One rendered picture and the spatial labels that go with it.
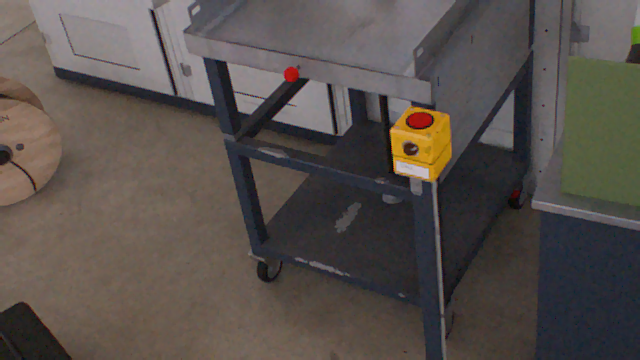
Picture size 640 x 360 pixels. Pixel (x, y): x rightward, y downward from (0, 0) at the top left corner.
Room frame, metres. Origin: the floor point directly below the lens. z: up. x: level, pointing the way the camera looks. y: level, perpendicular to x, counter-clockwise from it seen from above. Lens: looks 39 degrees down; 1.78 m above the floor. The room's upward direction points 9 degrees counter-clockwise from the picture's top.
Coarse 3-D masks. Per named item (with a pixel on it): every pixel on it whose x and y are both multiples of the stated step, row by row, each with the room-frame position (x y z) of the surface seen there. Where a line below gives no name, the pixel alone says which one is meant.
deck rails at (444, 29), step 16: (208, 0) 1.80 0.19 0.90; (224, 0) 1.84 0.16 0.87; (240, 0) 1.86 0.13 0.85; (464, 0) 1.61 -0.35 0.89; (480, 0) 1.67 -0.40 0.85; (192, 16) 1.75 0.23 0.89; (208, 16) 1.79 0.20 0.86; (224, 16) 1.80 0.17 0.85; (448, 16) 1.54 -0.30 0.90; (464, 16) 1.61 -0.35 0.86; (208, 32) 1.73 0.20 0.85; (432, 32) 1.48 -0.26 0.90; (448, 32) 1.54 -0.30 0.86; (416, 48) 1.42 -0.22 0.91; (432, 48) 1.48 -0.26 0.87; (416, 64) 1.42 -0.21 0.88
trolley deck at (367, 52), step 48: (288, 0) 1.83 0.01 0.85; (336, 0) 1.79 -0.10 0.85; (384, 0) 1.75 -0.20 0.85; (432, 0) 1.72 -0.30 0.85; (192, 48) 1.75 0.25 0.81; (240, 48) 1.67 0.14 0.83; (288, 48) 1.61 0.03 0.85; (336, 48) 1.58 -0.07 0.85; (384, 48) 1.55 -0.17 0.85; (432, 96) 1.40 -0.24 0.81
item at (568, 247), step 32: (544, 224) 1.11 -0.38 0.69; (576, 224) 1.08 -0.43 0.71; (544, 256) 1.11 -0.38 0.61; (576, 256) 1.08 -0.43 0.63; (608, 256) 1.05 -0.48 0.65; (544, 288) 1.11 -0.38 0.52; (576, 288) 1.08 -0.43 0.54; (608, 288) 1.05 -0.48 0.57; (544, 320) 1.11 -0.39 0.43; (576, 320) 1.08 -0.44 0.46; (608, 320) 1.04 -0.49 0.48; (544, 352) 1.11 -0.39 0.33; (576, 352) 1.07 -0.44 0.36; (608, 352) 1.04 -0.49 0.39
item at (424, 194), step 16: (416, 192) 1.19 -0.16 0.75; (432, 192) 1.19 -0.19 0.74; (416, 208) 1.19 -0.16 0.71; (432, 208) 1.19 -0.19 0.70; (416, 224) 1.19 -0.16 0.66; (432, 224) 1.18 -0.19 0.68; (416, 240) 1.20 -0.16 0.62; (432, 240) 1.18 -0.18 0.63; (432, 256) 1.18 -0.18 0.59; (432, 272) 1.18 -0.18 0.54; (432, 288) 1.18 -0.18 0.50; (432, 304) 1.18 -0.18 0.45; (432, 320) 1.18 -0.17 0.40; (432, 336) 1.18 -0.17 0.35; (432, 352) 1.19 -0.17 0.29
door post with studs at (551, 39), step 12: (552, 0) 1.93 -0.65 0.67; (552, 12) 1.93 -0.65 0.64; (552, 24) 1.93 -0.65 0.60; (552, 36) 1.93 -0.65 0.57; (552, 48) 1.93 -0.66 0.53; (552, 60) 1.93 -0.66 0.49; (552, 72) 1.93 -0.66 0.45; (552, 84) 1.93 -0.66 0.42; (552, 96) 1.93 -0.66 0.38; (552, 108) 1.92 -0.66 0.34; (552, 120) 1.92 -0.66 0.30; (540, 132) 1.94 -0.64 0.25; (552, 132) 1.92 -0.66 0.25; (540, 144) 1.94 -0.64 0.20; (552, 144) 1.92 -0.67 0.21; (540, 156) 1.94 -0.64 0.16; (540, 168) 1.94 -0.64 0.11; (540, 180) 1.94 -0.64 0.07
